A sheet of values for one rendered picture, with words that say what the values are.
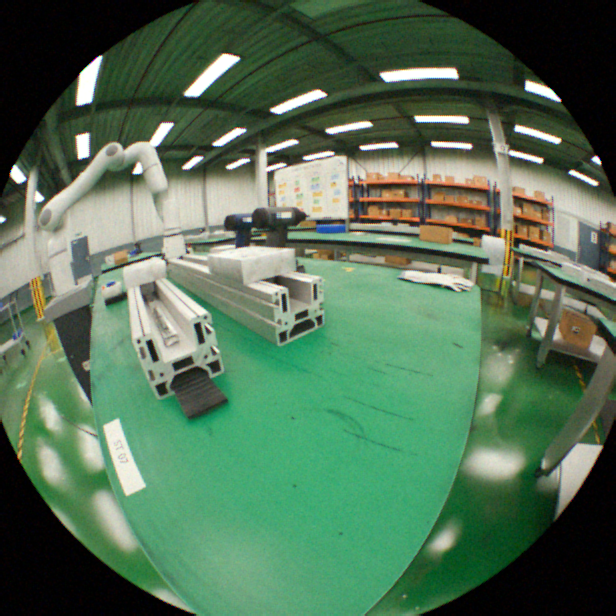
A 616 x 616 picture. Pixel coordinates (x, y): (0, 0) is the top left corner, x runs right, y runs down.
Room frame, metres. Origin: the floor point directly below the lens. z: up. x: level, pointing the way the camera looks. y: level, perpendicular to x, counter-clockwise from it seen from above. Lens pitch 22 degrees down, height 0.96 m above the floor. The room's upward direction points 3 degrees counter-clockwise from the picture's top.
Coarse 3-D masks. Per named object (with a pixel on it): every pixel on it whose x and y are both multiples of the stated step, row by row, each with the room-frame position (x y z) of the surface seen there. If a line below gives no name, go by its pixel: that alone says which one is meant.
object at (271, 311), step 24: (168, 264) 0.88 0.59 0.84; (192, 264) 0.62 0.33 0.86; (192, 288) 0.61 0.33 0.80; (216, 288) 0.45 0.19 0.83; (240, 288) 0.37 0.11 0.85; (264, 288) 0.32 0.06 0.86; (288, 288) 0.39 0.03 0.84; (312, 288) 0.35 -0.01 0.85; (240, 312) 0.38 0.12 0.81; (264, 312) 0.32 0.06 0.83; (288, 312) 0.32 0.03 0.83; (312, 312) 0.35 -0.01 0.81; (264, 336) 0.32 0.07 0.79; (288, 336) 0.31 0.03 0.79
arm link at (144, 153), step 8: (136, 144) 0.82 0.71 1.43; (144, 144) 0.84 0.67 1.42; (128, 152) 0.83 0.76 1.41; (136, 152) 0.82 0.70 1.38; (144, 152) 0.84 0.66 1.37; (152, 152) 0.86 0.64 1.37; (128, 160) 0.83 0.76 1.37; (136, 160) 0.84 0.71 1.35; (144, 160) 0.84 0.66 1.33; (152, 160) 0.86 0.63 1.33; (120, 168) 0.84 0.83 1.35; (144, 168) 0.85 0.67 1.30
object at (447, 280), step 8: (408, 272) 0.67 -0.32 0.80; (416, 272) 0.67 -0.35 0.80; (416, 280) 0.61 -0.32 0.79; (424, 280) 0.60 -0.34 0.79; (432, 280) 0.58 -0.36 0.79; (440, 280) 0.57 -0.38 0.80; (448, 280) 0.57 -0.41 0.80; (456, 280) 0.56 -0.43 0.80; (464, 280) 0.55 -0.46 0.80; (456, 288) 0.53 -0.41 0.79; (464, 288) 0.53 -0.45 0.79
